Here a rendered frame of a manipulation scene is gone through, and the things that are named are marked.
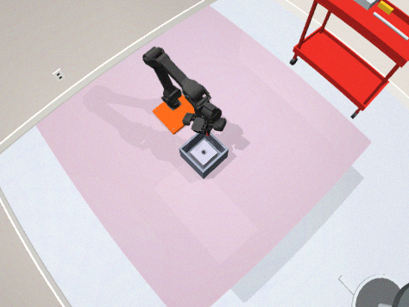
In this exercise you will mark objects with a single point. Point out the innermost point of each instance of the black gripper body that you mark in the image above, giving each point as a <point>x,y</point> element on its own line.
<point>218,125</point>

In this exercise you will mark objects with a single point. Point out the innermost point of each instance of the white square plate with hole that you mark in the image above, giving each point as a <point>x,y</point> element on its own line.
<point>203,153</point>

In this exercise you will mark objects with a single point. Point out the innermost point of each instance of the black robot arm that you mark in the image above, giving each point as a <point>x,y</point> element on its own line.
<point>191,89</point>

